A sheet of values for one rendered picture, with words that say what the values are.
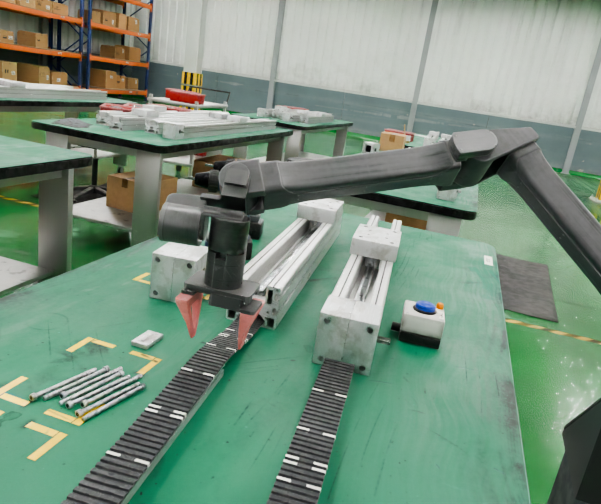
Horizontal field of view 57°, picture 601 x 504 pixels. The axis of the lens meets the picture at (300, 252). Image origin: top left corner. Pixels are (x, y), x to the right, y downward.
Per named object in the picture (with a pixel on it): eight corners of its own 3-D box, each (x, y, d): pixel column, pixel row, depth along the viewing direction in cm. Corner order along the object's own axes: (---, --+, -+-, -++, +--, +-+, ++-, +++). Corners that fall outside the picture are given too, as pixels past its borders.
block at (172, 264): (203, 308, 109) (208, 263, 106) (148, 297, 110) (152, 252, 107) (218, 291, 118) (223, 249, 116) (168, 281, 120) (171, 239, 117)
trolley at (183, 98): (189, 190, 573) (198, 90, 544) (140, 180, 582) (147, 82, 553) (223, 177, 670) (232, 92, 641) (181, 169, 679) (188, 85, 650)
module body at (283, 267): (275, 330, 104) (281, 288, 102) (225, 318, 106) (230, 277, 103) (339, 234, 180) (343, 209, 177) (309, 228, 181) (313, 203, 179)
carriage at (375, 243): (393, 273, 129) (398, 246, 127) (347, 264, 131) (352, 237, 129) (396, 256, 144) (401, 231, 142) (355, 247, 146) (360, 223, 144)
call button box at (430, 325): (438, 350, 106) (445, 320, 105) (389, 338, 108) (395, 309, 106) (437, 333, 114) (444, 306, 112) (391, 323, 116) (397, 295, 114)
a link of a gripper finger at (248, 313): (217, 332, 89) (224, 278, 86) (259, 342, 88) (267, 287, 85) (202, 350, 82) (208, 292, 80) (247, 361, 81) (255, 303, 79)
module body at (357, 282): (373, 353, 101) (382, 311, 99) (321, 341, 103) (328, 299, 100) (396, 246, 176) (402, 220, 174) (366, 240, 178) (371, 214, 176)
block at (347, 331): (383, 379, 92) (394, 328, 89) (311, 362, 94) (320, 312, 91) (386, 356, 101) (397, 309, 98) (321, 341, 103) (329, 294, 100)
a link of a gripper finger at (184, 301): (188, 325, 90) (193, 271, 87) (229, 335, 89) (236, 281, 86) (170, 342, 83) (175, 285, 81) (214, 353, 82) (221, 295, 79)
